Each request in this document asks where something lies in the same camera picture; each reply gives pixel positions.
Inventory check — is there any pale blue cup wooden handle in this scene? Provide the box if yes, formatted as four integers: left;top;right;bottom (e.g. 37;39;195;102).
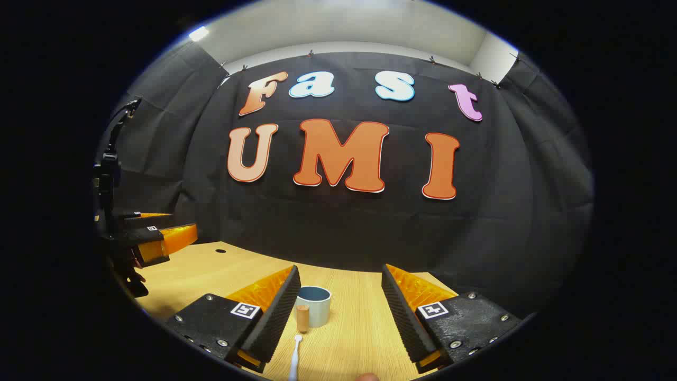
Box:
295;286;332;333

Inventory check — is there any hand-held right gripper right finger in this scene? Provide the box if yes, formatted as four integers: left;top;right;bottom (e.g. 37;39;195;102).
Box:
381;263;524;375

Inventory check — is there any wooden desktop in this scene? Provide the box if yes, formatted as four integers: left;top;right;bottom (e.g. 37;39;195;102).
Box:
130;241;461;381

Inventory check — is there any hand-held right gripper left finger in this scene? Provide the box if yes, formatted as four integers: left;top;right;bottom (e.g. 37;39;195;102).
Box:
165;265;302;374

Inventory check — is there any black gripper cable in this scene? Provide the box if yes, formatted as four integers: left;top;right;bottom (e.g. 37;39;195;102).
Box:
108;98;142;157

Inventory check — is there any white toothbrush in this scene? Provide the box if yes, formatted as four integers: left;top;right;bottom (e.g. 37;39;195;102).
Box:
287;334;304;381

